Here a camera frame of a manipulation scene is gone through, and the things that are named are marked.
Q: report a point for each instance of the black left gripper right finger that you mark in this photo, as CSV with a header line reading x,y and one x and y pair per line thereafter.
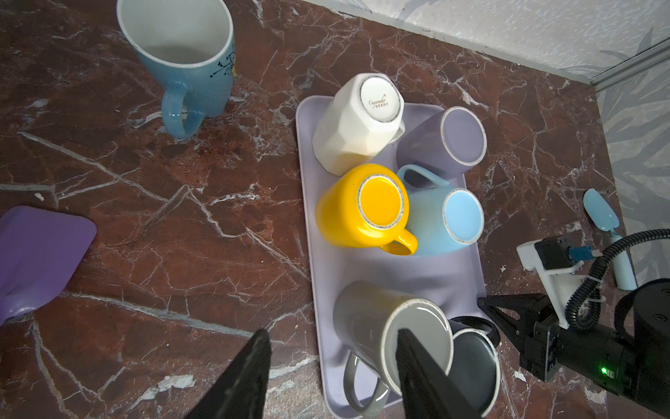
x,y
426,390

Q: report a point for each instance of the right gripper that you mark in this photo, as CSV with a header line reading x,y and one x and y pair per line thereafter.
x,y
599,354

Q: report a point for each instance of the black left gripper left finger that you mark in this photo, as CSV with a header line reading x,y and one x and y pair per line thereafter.
x,y
240,391

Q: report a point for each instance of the black mug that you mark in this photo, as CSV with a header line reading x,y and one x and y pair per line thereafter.
x,y
476,368

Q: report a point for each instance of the teal patterned mug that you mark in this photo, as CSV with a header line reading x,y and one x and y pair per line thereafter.
x,y
189,48

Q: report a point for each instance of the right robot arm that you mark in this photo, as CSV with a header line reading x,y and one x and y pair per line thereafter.
x,y
641,318

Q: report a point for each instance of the grey mug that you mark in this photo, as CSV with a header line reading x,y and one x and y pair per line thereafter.
x,y
367,319

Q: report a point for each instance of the light blue mug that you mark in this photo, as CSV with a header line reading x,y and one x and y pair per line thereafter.
x,y
443,218

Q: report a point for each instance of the purple mug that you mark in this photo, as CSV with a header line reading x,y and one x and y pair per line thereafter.
x,y
448,144

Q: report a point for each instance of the yellow mug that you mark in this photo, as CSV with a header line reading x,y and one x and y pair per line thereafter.
x,y
367,208

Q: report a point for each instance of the white faceted mug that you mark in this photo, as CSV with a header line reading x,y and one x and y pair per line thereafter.
x,y
364,117

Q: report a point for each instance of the lavender tray mat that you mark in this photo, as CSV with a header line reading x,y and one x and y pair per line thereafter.
x,y
453,281

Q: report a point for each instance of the light blue spatula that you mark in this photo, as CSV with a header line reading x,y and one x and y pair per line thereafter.
x,y
605,218

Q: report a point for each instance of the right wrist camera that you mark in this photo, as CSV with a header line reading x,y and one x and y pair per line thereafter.
x,y
575,298

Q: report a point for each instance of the purple spatula pink handle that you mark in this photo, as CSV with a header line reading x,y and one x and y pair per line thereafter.
x,y
40,252

